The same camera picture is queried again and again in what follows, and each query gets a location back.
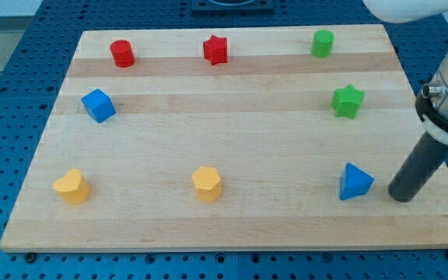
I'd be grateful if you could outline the yellow hexagon block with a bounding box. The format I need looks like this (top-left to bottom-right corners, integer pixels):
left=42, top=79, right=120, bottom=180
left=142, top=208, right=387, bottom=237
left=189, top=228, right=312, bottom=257
left=191, top=166, right=222, bottom=202

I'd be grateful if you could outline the blue triangle block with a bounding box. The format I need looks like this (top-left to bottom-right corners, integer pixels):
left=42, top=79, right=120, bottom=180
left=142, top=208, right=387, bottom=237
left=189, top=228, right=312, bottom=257
left=339, top=163, right=374, bottom=200

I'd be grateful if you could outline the wooden board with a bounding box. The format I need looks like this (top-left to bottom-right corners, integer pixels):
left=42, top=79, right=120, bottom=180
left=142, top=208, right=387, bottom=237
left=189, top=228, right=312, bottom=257
left=0, top=24, right=448, bottom=253

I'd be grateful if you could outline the blue cube block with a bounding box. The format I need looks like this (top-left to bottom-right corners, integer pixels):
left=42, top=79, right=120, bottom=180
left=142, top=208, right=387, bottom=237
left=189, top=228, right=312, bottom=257
left=81, top=89, right=116, bottom=123

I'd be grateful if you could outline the yellow heart block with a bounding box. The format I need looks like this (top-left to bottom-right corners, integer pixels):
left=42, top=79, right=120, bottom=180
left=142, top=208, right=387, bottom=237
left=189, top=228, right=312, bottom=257
left=53, top=169, right=90, bottom=205

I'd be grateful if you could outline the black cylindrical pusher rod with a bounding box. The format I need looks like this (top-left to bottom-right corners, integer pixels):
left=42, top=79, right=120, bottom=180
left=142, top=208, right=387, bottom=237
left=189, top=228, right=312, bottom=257
left=388, top=132, right=448, bottom=202

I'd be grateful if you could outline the red star block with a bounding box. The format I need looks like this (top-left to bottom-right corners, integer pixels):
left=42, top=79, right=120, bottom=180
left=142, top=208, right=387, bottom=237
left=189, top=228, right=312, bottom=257
left=203, top=35, right=228, bottom=65

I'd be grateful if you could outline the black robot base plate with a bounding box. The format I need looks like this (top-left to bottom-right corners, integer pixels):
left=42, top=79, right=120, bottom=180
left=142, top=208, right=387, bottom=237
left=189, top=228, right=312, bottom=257
left=190, top=0, right=275, bottom=12

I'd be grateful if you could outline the green star block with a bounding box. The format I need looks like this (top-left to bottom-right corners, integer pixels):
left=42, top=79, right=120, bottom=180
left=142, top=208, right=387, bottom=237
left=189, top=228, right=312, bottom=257
left=331, top=84, right=366, bottom=119

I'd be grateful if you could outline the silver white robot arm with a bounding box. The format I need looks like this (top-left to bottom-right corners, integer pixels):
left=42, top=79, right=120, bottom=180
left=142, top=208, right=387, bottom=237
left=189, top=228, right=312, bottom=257
left=363, top=0, right=448, bottom=202

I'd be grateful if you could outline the red cylinder block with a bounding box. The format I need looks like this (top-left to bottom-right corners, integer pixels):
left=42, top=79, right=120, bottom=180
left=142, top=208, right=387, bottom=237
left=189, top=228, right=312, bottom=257
left=110, top=40, right=135, bottom=68

